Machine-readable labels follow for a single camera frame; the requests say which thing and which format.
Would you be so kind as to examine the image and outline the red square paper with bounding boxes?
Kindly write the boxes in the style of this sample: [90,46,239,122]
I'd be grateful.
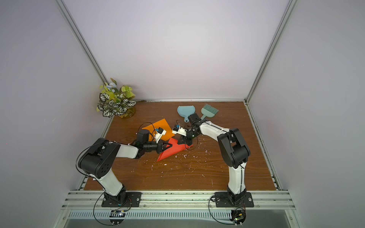
[157,138,192,162]

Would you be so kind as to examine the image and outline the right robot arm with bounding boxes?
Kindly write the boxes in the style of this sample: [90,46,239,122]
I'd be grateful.
[173,114,251,206]

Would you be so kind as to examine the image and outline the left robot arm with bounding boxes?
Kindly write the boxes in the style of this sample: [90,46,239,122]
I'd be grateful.
[76,128,173,207]

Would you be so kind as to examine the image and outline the orange square paper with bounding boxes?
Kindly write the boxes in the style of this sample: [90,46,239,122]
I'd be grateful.
[142,119,175,141]

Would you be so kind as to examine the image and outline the light blue dustpan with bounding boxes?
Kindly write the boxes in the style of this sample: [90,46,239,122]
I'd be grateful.
[177,105,195,123]

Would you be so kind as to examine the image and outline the green hand brush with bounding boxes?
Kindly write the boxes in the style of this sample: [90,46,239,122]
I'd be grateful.
[201,104,219,120]

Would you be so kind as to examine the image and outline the potted artificial plant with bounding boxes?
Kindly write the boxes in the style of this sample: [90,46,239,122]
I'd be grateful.
[96,78,137,119]

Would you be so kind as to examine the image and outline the left connector board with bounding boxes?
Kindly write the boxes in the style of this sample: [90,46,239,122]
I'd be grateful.
[109,210,126,226]

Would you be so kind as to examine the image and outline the connector board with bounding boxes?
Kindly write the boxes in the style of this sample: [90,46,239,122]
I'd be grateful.
[230,208,247,226]
[109,210,126,226]

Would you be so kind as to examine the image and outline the right connector board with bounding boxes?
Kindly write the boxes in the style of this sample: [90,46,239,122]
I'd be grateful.
[230,208,247,226]

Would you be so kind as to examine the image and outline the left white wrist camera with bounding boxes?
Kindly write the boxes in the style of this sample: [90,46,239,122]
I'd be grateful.
[155,127,166,143]

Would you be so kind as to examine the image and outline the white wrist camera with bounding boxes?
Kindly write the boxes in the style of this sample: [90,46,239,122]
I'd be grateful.
[155,127,166,143]
[172,124,187,136]

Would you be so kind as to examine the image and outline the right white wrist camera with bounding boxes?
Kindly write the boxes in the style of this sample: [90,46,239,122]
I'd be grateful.
[172,124,187,136]

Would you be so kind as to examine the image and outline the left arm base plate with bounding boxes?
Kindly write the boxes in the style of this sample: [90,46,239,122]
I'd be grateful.
[102,192,142,208]

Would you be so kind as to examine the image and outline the left black cable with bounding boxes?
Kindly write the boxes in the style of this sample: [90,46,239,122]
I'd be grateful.
[92,191,133,228]

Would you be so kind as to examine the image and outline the black cable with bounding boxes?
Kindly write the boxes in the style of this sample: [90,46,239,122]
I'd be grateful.
[207,195,234,226]
[92,191,133,228]

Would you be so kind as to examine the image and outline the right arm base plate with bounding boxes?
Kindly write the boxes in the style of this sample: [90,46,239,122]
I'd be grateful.
[213,192,254,208]

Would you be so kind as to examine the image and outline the aluminium front rail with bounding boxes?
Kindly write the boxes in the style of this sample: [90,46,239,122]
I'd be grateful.
[62,191,296,210]

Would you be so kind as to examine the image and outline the right black cable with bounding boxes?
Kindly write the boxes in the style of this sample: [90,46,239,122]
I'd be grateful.
[207,195,234,226]

